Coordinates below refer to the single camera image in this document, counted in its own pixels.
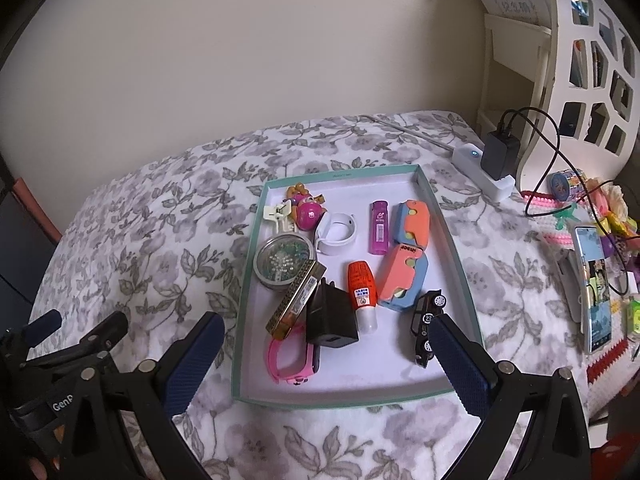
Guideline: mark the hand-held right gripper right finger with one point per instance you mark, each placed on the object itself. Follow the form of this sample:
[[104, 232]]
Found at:
[[462, 370]]

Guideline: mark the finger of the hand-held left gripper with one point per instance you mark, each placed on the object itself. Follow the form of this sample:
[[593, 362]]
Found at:
[[42, 325], [85, 342]]

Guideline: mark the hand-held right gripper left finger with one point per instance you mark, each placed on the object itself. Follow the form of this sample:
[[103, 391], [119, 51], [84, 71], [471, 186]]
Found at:
[[192, 367]]

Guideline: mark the black toy car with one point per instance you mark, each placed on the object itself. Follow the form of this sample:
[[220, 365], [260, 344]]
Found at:
[[427, 320]]

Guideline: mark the teal cardboard tray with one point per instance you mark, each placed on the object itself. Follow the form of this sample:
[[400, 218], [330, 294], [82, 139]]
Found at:
[[380, 375]]

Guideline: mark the pink kids watch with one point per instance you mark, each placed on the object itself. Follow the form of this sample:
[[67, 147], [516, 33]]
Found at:
[[290, 360]]

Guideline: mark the orange blue toy knife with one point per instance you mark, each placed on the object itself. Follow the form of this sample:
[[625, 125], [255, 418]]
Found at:
[[414, 225], [400, 280]]

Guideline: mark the gold harmonica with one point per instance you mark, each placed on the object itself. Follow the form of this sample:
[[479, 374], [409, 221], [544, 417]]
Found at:
[[295, 305]]

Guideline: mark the red orange glue tube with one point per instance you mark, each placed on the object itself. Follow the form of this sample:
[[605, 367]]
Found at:
[[361, 290]]

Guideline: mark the round tin with beads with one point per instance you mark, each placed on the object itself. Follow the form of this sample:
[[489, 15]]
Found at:
[[282, 262]]

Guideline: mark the black plug adapter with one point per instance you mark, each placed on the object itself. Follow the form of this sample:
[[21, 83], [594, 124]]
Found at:
[[332, 317]]

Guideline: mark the cream plastic clip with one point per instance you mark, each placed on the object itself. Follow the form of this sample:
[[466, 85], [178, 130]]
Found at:
[[277, 215]]

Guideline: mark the white band case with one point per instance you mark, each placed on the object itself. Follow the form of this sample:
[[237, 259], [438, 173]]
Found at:
[[330, 240]]

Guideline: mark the orange pink dog toy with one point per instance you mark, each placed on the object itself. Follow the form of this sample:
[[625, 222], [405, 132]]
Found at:
[[307, 210]]

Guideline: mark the dark cabinet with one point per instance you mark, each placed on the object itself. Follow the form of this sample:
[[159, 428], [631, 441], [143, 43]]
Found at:
[[22, 270]]

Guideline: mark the reddish wooden board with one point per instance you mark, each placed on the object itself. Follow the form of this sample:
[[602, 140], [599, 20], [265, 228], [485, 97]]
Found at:
[[37, 207]]

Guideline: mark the floral blanket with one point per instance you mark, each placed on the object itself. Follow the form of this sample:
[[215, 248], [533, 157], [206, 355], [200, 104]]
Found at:
[[150, 240]]

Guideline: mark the grey phone stand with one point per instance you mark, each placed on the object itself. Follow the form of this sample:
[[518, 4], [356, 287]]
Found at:
[[570, 280]]

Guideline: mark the red zigzag trim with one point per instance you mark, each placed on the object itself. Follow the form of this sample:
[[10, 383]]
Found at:
[[607, 362]]

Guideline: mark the smartphone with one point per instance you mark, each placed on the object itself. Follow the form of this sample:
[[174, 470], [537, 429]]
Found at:
[[597, 300]]

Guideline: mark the pink lace trim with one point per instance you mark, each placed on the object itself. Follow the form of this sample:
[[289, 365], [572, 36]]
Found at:
[[545, 205]]

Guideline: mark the yellow purple toy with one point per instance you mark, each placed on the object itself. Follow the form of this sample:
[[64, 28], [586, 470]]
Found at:
[[610, 232]]

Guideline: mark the white power strip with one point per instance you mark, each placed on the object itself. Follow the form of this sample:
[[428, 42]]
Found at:
[[467, 157]]

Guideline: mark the patterned tape roll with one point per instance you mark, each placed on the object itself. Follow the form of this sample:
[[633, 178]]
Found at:
[[567, 182]]

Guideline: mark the black power charger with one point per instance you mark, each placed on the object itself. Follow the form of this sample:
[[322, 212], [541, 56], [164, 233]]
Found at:
[[500, 157]]

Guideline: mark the white cutout display shelf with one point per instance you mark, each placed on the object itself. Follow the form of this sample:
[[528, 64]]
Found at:
[[555, 60]]

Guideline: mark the white wooden shelf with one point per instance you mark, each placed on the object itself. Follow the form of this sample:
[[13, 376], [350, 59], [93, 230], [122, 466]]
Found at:
[[515, 22]]

